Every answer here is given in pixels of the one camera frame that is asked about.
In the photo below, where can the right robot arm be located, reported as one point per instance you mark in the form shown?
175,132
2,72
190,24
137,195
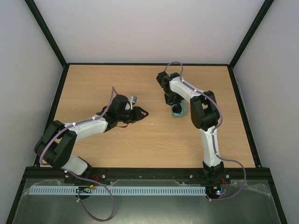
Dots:
205,117

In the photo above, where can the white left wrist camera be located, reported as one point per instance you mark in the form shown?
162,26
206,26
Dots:
131,101

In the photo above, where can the light blue slotted cable duct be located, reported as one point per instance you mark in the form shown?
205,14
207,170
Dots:
119,191

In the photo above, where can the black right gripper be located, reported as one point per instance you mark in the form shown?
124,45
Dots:
175,102

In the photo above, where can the left green circuit board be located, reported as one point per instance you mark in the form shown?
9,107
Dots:
90,187

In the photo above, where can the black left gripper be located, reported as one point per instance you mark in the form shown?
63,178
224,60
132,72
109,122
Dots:
137,114

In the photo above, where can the green circuit board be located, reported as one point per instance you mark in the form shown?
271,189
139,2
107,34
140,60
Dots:
219,190
90,187

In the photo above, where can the right green circuit board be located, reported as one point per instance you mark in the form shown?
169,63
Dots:
219,190

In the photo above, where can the black round sunglasses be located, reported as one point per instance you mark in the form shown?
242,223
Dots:
177,110

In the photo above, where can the grey felt glasses case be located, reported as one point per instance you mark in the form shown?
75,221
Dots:
184,109

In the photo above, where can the black aluminium frame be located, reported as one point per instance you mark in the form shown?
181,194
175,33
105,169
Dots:
147,160

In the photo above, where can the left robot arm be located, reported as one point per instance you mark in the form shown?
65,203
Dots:
55,146

